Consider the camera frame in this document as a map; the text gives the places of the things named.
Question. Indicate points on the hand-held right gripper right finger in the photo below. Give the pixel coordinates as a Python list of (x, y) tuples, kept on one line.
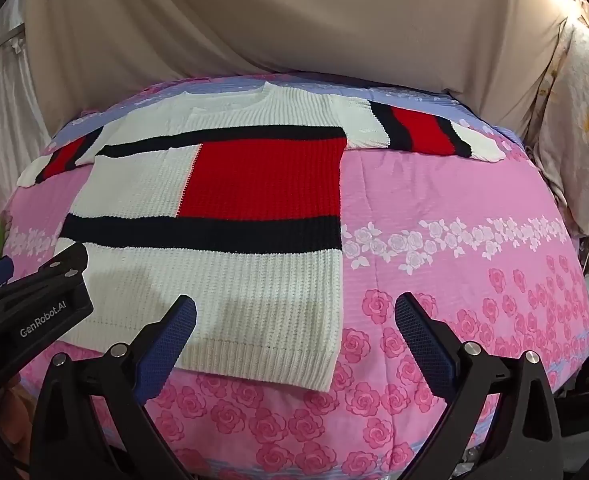
[(424, 347)]

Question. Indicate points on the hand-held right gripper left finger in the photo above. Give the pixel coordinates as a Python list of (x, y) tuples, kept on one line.
[(167, 352)]

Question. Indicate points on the white red navy knit sweater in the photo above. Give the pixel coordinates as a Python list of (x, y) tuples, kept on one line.
[(254, 185)]

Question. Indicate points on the pink floral blanket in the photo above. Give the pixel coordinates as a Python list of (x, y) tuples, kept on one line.
[(449, 200)]

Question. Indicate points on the white curtain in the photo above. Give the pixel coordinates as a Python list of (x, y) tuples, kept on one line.
[(4, 110)]

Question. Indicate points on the pale floral printed cloth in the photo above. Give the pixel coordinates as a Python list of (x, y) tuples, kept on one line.
[(574, 135)]

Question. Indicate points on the beige backdrop cloth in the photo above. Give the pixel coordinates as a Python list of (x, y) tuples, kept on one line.
[(274, 20)]

